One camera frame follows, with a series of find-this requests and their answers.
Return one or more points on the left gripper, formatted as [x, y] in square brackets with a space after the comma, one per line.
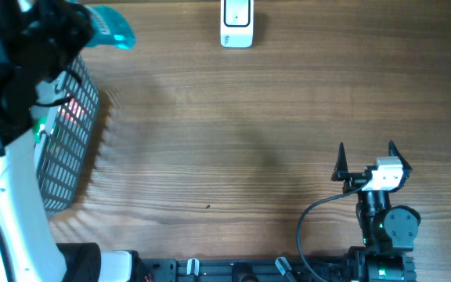
[78, 27]

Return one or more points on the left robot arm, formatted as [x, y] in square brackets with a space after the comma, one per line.
[48, 106]

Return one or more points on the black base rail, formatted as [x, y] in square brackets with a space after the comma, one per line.
[245, 270]

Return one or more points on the white barcode scanner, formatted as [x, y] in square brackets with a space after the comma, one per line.
[237, 23]

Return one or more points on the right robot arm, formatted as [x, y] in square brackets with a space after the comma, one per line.
[388, 231]

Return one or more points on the green lidded jar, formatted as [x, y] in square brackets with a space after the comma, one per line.
[39, 128]

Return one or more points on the blue mouthwash bottle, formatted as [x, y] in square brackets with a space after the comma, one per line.
[107, 26]

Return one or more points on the grey plastic shopping basket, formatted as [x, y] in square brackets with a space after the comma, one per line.
[60, 155]

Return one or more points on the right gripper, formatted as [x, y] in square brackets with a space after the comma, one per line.
[355, 179]

